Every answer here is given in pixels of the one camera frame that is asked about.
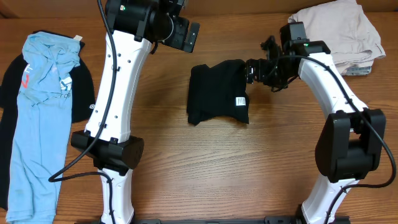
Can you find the black garment with logo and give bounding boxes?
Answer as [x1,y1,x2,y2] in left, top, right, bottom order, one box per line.
[0,29,96,210]

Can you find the black t-shirt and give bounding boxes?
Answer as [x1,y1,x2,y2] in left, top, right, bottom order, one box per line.
[187,59,249,126]

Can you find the folded denim jeans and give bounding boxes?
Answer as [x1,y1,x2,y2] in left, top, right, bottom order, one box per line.
[343,66,372,76]

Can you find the light blue t-shirt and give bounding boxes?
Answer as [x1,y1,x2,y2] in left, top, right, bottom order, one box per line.
[6,32,80,223]

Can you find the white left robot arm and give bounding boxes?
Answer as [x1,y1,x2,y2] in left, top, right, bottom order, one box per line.
[71,0,200,223]

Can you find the folded beige trousers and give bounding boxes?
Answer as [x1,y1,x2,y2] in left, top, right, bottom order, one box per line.
[288,0,386,75]

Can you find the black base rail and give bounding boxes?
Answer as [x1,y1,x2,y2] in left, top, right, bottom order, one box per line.
[132,214,351,224]

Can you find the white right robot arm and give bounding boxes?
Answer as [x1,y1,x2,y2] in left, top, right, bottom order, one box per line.
[244,22,387,224]

